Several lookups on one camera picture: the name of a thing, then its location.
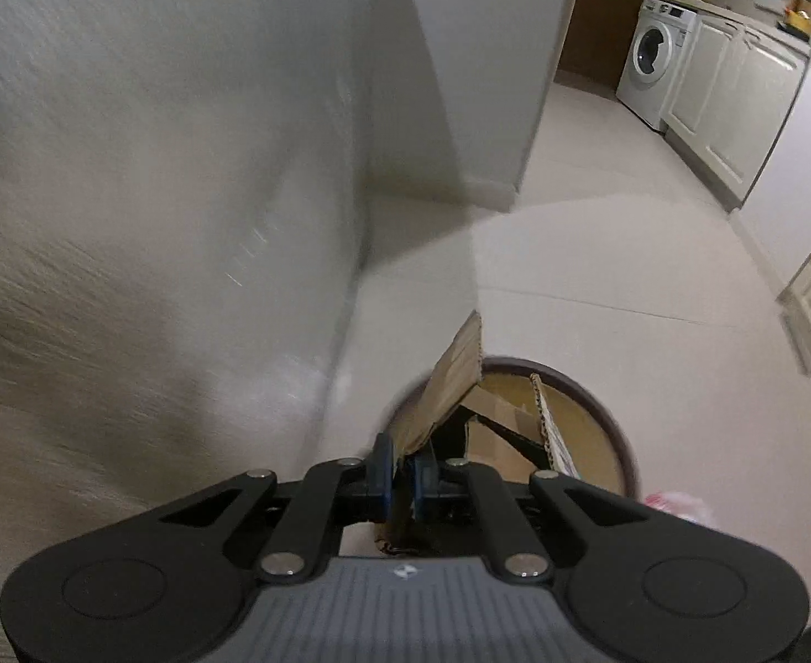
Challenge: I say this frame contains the brown wooden door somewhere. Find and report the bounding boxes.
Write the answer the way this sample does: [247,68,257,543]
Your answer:
[556,0,648,92]

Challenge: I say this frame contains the white lower kitchen cabinets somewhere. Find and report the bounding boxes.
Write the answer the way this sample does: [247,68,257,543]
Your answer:
[663,14,810,212]

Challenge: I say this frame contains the brown cardboard box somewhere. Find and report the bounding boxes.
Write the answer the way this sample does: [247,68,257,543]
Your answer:
[376,311,584,557]

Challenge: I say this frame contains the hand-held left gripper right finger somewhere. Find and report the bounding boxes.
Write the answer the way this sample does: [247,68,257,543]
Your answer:
[412,452,655,581]

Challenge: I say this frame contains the yellow bin with brown rim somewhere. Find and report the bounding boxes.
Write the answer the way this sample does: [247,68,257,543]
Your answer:
[381,357,636,498]

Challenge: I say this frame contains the white washing machine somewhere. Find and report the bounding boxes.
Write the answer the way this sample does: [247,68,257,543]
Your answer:
[616,0,700,131]

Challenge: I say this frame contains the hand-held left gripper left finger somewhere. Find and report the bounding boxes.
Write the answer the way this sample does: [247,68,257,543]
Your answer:
[149,432,396,582]

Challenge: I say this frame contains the clear red-print plastic pack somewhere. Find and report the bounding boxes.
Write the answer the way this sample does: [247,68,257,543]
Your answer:
[643,490,719,529]

